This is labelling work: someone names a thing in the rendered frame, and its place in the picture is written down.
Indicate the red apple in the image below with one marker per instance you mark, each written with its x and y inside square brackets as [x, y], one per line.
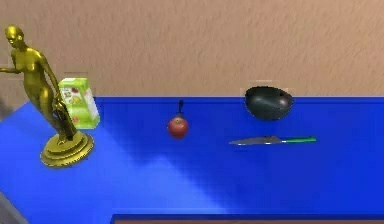
[177, 127]

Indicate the blue table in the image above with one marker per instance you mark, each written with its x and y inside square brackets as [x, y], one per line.
[200, 180]

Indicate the black bowl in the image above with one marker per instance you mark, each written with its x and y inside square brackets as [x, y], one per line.
[268, 104]

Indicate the green and white carton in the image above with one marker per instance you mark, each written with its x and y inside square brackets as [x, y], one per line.
[81, 100]

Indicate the gold human figure statue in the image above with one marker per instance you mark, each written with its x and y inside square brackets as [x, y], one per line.
[36, 80]

